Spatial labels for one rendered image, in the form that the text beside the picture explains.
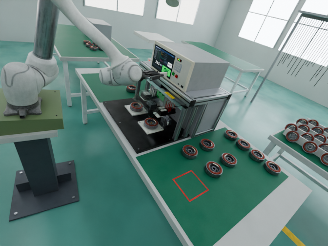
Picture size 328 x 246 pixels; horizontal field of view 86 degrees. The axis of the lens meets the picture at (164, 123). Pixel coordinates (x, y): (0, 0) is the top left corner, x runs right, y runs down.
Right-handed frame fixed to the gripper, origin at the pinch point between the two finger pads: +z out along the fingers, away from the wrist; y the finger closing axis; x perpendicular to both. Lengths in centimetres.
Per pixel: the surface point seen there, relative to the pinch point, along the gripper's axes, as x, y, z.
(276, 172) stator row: -40, 80, 55
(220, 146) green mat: -43, 42, 40
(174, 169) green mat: -43, 44, -10
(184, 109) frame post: -13.9, 23.6, 5.1
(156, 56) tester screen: 4.2, -23.3, 9.3
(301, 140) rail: -38, 73, 124
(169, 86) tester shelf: -8.1, 1.9, 6.6
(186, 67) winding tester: 9.2, 10.4, 9.5
